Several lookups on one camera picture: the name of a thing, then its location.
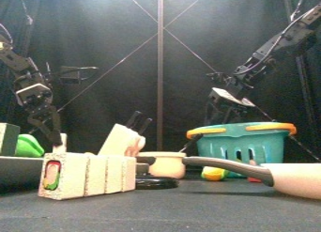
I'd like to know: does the white sushi roll end piece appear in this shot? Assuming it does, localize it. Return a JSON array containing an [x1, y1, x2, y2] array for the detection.
[[38, 152, 91, 201]]

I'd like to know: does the black toy knife handle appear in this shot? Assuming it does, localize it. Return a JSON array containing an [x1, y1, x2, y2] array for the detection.
[[125, 110, 144, 129], [137, 116, 153, 136]]

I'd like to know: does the white pan with grey handle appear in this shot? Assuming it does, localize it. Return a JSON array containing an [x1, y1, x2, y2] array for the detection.
[[182, 156, 321, 201]]

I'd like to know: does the small cream toy pot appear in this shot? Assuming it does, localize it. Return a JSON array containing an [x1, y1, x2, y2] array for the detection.
[[137, 150, 189, 179]]

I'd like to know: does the cream toy knife block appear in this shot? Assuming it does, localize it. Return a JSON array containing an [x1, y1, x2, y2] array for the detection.
[[97, 123, 148, 158]]

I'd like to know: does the white sushi roll slice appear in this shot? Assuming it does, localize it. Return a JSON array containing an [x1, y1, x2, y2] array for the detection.
[[121, 156, 138, 193], [85, 154, 110, 197], [105, 155, 126, 194]]

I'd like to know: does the thin diagonal frame wire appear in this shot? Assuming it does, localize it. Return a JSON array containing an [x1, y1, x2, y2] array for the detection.
[[122, 0, 219, 73], [57, 0, 212, 114]]

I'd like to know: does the small white toy block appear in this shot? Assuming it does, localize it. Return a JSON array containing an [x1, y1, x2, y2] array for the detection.
[[51, 132, 70, 155]]

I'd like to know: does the black round lid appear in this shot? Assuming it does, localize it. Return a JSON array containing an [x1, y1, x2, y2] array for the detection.
[[134, 175, 181, 191]]

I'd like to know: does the yellow and red toy fruit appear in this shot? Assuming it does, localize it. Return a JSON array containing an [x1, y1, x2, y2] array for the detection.
[[201, 165, 232, 182]]

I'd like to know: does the green toy pepper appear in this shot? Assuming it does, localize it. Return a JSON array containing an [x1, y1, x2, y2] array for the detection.
[[14, 133, 46, 158]]

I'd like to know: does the vertical metal frame pole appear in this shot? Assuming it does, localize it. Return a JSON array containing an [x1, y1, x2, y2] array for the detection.
[[156, 0, 166, 151]]

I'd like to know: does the teal basket with orange handles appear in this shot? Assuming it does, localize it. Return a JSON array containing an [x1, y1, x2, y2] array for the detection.
[[186, 121, 299, 179]]

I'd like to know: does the black utensil handle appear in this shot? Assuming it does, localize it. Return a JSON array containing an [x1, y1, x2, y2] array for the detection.
[[180, 133, 205, 153]]

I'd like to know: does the dark green box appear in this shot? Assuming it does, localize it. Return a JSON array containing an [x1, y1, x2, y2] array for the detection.
[[0, 122, 22, 157]]

